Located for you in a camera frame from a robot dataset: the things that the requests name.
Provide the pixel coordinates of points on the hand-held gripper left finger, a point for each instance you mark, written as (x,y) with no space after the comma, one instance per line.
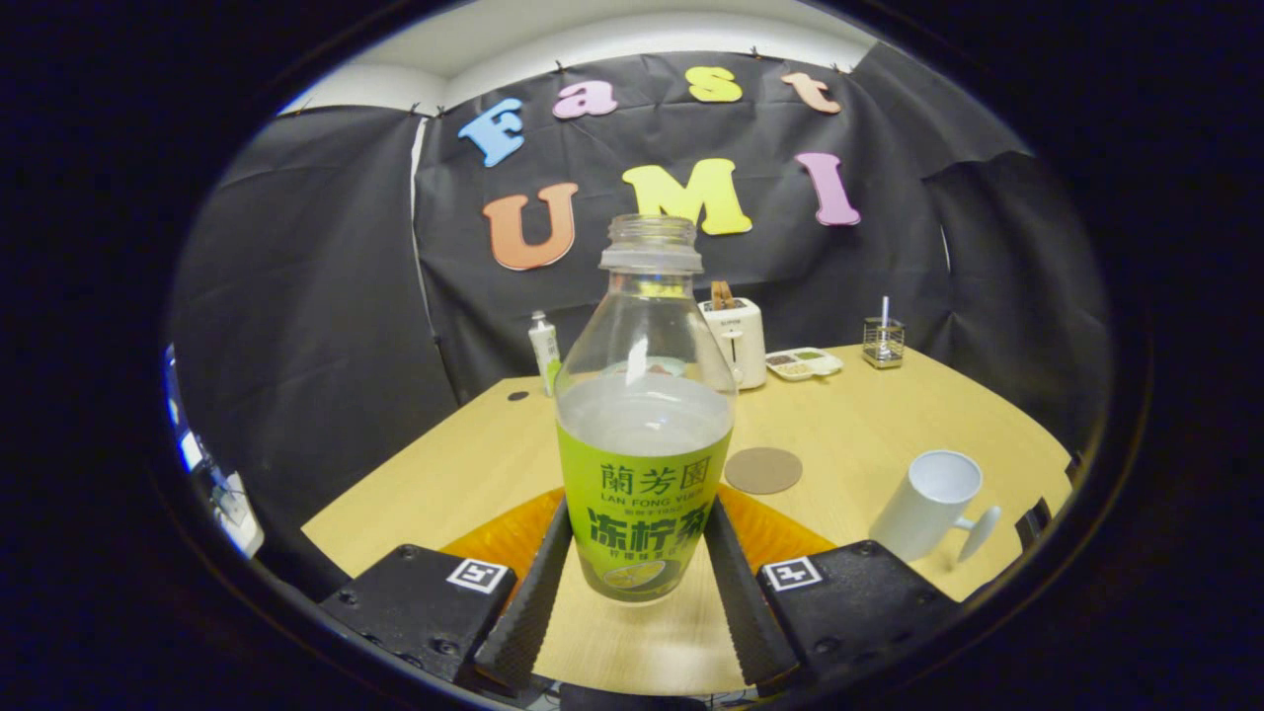
(528,612)

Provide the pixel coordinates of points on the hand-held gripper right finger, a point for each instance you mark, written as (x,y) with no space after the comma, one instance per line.
(746,612)

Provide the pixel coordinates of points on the round brown coaster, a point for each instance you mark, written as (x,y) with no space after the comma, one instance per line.
(762,471)

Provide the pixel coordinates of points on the green label juice bottle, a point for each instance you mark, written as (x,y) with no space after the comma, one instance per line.
(644,474)

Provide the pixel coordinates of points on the white cup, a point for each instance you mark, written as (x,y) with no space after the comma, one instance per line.
(923,509)

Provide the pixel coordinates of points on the small white green bottle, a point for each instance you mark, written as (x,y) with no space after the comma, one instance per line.
(543,351)

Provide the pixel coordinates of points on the wooden table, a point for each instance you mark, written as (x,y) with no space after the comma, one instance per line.
(839,434)

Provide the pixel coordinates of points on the white divided snack tray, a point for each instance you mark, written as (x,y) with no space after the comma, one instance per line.
(803,363)

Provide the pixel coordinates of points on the white toaster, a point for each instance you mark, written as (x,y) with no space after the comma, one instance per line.
(746,341)

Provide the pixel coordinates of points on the clear glass holder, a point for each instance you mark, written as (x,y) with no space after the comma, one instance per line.
(883,346)

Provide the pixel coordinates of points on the white device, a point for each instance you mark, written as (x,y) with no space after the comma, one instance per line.
(237,513)

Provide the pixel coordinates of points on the brown toast slice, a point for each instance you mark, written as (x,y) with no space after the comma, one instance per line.
(723,294)

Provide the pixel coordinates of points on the black backdrop cloth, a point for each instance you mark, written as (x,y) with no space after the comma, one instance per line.
(326,296)

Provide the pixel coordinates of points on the computer monitor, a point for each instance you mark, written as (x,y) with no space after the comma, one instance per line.
(188,449)

